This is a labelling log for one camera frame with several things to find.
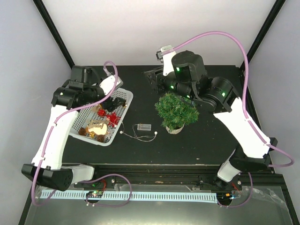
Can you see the white ball string lights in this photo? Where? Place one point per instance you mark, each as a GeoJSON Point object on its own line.
{"type": "Point", "coordinates": [143, 138]}

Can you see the small green christmas tree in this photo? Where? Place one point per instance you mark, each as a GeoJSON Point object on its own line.
{"type": "Point", "coordinates": [175, 112]}

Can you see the white tree pot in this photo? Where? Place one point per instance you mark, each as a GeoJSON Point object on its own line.
{"type": "Point", "coordinates": [174, 131]}

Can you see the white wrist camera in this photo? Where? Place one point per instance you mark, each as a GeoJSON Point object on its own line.
{"type": "Point", "coordinates": [107, 84]}
{"type": "Point", "coordinates": [165, 55]}

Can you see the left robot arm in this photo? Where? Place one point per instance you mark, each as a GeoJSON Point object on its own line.
{"type": "Point", "coordinates": [85, 88]}

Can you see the brown pine cone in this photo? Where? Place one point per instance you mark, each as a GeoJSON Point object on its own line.
{"type": "Point", "coordinates": [101, 138]}
{"type": "Point", "coordinates": [82, 131]}

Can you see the red star ornament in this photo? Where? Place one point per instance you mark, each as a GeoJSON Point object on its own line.
{"type": "Point", "coordinates": [112, 119]}

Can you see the silver star ornament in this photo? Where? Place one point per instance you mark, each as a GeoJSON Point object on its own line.
{"type": "Point", "coordinates": [109, 134]}

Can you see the small gold star ornament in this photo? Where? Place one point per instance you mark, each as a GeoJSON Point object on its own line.
{"type": "Point", "coordinates": [92, 134]}

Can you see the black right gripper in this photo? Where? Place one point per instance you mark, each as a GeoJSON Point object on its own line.
{"type": "Point", "coordinates": [156, 84]}

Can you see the clear battery box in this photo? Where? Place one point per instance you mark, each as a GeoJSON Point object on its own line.
{"type": "Point", "coordinates": [143, 127]}

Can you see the white slotted cable duct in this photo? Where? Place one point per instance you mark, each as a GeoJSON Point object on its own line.
{"type": "Point", "coordinates": [136, 196]}

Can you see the white perforated plastic basket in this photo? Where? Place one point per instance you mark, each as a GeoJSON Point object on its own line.
{"type": "Point", "coordinates": [86, 117]}

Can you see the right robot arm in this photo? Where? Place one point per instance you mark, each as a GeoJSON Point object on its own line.
{"type": "Point", "coordinates": [185, 75]}

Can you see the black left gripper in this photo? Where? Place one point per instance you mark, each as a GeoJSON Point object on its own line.
{"type": "Point", "coordinates": [113, 104]}

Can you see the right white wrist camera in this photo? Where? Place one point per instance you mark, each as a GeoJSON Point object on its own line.
{"type": "Point", "coordinates": [165, 55]}

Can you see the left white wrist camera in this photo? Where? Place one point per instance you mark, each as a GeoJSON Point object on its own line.
{"type": "Point", "coordinates": [107, 84]}

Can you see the burlap bow ornament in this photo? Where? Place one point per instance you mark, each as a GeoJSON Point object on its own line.
{"type": "Point", "coordinates": [95, 109]}

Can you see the red gift box ornament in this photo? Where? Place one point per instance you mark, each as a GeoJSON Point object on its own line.
{"type": "Point", "coordinates": [101, 112]}

